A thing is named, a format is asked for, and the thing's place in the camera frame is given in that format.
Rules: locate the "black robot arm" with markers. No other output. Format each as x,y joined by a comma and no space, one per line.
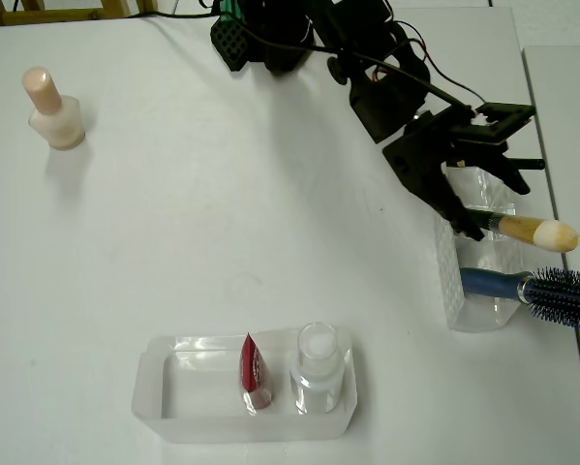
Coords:
381,102

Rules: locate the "clear spray bottle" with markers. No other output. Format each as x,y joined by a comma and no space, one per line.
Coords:
316,358

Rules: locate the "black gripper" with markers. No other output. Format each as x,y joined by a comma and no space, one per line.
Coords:
427,162

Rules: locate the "red hand cream tube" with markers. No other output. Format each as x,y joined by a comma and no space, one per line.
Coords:
254,373

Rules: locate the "pink lotion bottle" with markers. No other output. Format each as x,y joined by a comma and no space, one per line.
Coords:
57,121

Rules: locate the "clear acrylic organizer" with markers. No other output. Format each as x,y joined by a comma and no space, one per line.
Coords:
447,281

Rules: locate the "wooden frame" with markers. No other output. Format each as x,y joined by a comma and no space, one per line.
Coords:
52,14

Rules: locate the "frosted plastic bin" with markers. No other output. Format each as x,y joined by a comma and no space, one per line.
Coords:
197,426

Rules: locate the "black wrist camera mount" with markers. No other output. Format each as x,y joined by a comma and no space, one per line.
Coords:
505,121

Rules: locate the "blue round hairbrush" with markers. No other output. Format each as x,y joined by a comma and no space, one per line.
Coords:
493,283

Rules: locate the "dark blue cosmetic pencil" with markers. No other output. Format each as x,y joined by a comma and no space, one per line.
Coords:
531,164

